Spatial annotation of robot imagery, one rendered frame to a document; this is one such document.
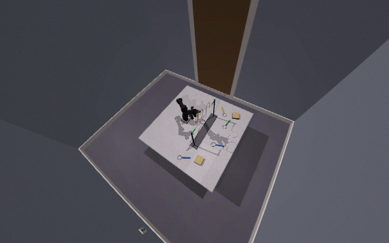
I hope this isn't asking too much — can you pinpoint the tan rectangular block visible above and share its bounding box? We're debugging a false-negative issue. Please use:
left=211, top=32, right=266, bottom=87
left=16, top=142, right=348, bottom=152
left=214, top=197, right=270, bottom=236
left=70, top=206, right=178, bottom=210
left=232, top=112, right=239, bottom=119
left=194, top=155, right=204, bottom=165

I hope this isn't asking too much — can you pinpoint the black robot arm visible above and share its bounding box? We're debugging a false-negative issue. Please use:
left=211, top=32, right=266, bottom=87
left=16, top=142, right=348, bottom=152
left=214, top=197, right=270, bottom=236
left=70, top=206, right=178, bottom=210
left=176, top=98, right=194, bottom=121

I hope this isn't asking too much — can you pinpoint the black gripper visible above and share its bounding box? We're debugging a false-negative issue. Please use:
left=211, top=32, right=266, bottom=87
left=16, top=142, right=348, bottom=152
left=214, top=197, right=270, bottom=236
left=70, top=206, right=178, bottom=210
left=188, top=106, right=201, bottom=117

